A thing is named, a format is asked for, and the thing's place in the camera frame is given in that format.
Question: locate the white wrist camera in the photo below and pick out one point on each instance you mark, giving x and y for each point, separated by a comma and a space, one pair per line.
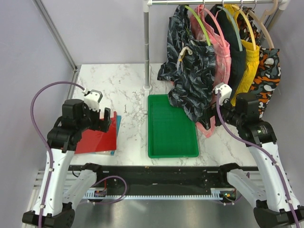
222, 91
92, 99

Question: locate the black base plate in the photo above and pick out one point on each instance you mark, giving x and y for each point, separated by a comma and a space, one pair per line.
161, 180

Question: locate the red folder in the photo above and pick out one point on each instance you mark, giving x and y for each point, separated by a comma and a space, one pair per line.
88, 142

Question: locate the pink hanger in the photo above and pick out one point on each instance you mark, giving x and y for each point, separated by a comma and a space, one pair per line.
216, 24

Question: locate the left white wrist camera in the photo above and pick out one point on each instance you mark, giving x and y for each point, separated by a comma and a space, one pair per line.
92, 99

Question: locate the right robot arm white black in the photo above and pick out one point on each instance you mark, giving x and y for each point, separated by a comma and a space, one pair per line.
275, 205

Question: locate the white cable duct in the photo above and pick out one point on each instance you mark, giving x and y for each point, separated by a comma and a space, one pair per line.
214, 194

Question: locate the camouflage patterned shorts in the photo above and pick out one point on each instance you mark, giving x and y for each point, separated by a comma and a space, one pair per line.
268, 73

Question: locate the yellow shorts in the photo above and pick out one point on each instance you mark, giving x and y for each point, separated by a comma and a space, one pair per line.
251, 58

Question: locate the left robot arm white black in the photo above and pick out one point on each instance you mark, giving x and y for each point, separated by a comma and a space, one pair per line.
54, 207

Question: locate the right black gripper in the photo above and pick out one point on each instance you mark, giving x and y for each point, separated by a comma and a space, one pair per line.
209, 116

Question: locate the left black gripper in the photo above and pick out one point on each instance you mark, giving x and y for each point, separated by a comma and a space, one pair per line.
104, 120

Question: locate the dark navy garment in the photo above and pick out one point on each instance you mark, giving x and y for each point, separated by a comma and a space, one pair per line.
238, 58

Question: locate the yellow hanger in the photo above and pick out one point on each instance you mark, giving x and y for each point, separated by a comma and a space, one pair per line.
237, 8

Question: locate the pink dress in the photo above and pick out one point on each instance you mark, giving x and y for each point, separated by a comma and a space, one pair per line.
222, 54

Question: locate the beige hanger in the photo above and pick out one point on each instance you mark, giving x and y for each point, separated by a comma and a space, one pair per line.
260, 21

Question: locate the green hanger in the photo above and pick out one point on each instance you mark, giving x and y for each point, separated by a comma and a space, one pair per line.
200, 24

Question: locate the aluminium frame post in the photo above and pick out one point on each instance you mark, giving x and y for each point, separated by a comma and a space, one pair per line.
55, 33

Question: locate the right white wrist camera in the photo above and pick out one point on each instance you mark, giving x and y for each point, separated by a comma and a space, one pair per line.
222, 91

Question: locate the dark patterned shorts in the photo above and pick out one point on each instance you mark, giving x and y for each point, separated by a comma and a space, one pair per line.
190, 65

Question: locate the grey blue hanger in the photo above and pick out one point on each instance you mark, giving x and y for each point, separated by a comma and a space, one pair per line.
234, 24

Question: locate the metal clothes rack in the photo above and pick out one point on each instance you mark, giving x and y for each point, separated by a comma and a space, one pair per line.
268, 18

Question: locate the green plastic tray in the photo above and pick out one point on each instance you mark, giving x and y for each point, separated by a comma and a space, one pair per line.
171, 134

